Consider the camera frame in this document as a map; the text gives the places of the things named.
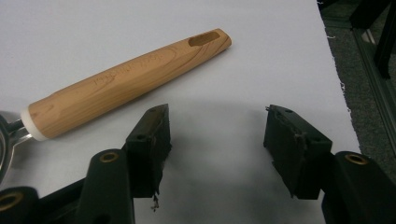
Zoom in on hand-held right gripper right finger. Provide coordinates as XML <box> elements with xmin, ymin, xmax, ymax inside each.
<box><xmin>262</xmin><ymin>104</ymin><xmax>396</xmax><ymax>224</ymax></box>

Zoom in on grey metal rail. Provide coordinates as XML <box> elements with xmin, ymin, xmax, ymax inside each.
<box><xmin>353</xmin><ymin>27</ymin><xmax>396</xmax><ymax>147</ymax></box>

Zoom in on black metal stand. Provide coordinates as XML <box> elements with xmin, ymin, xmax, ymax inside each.
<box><xmin>348</xmin><ymin>0</ymin><xmax>396</xmax><ymax>79</ymax></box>

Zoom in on steel ladle with wooden handle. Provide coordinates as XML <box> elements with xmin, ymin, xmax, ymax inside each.
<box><xmin>0</xmin><ymin>27</ymin><xmax>233</xmax><ymax>185</ymax></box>

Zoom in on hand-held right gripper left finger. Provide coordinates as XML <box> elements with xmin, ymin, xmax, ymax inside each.
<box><xmin>74</xmin><ymin>104</ymin><xmax>173</xmax><ymax>224</ymax></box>

